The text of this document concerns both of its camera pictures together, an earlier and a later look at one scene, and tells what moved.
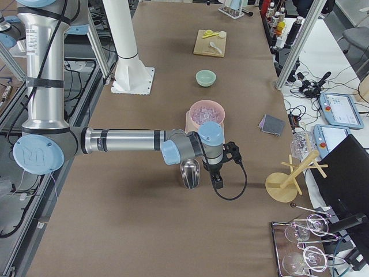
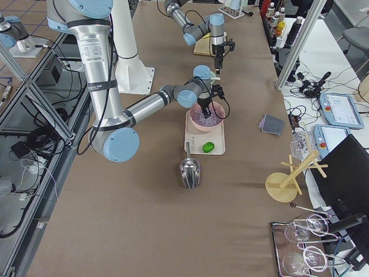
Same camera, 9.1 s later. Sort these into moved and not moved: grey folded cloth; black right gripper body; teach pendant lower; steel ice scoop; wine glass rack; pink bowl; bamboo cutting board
Moved: black right gripper body
Not moved: bamboo cutting board; steel ice scoop; teach pendant lower; wine glass rack; grey folded cloth; pink bowl
